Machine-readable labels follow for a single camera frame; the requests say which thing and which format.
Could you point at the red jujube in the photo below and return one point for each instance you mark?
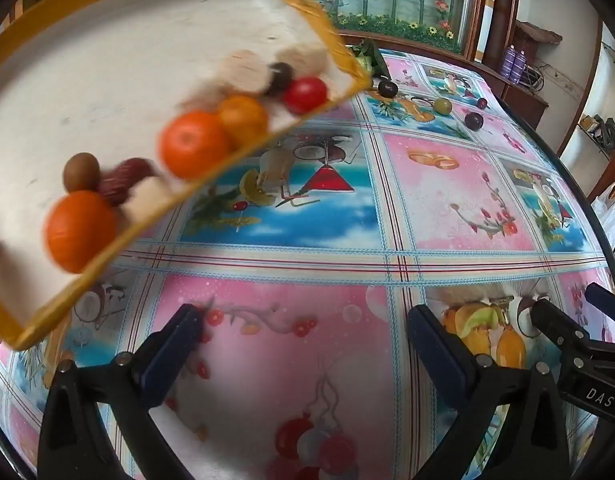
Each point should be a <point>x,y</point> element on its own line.
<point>123,182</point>

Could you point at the white plastic bag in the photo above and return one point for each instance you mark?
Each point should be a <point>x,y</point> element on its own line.
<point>611,215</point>

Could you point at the green grape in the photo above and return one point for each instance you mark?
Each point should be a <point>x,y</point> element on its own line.
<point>442,105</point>

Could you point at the small orange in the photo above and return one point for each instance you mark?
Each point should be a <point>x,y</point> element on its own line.
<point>243,119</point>

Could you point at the green leafy vegetable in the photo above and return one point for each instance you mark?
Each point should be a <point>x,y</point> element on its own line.
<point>368,56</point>

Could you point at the yellow rimmed white tray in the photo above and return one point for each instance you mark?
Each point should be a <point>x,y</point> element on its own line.
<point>112,60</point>

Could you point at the brown kiwi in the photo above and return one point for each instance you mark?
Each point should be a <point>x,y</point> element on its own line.
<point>81,172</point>

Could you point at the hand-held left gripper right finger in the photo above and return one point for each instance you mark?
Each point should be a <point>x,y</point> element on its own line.
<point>440,355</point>

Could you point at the dark plum near tray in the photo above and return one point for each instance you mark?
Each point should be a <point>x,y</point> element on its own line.
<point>280,77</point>

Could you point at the printed fruit tablecloth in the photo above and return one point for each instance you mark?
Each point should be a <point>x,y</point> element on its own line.
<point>437,200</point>

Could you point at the medium orange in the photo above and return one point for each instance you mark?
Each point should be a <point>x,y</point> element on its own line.
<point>195,145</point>

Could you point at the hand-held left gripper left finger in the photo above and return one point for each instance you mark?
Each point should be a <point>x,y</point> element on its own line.
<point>160,360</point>

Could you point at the sugarcane piece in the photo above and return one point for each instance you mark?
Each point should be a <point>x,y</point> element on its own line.
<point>305,58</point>
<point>147,196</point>
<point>245,72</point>

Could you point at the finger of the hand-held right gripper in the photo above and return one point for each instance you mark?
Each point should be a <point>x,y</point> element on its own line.
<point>607,301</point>
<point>557,325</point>

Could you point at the red tomato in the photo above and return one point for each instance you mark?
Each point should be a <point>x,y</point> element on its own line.
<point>305,93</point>

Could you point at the large orange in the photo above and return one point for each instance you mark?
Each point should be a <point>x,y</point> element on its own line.
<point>79,230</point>

